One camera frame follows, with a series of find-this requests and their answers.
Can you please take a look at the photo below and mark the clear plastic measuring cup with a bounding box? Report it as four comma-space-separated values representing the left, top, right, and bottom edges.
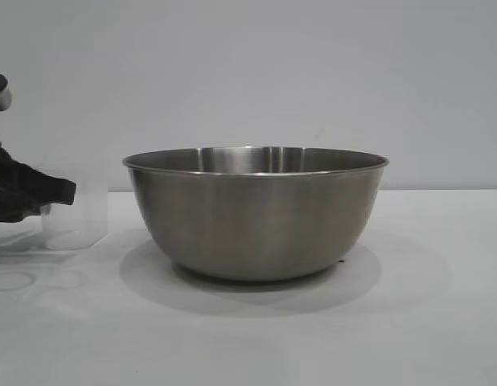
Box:
41, 160, 110, 252

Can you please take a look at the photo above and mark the stainless steel mixing bowl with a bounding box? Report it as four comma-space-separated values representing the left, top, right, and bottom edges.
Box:
121, 146, 391, 283

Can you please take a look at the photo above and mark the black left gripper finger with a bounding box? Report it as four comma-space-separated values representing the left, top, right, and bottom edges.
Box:
0, 135, 78, 207
0, 183, 53, 224

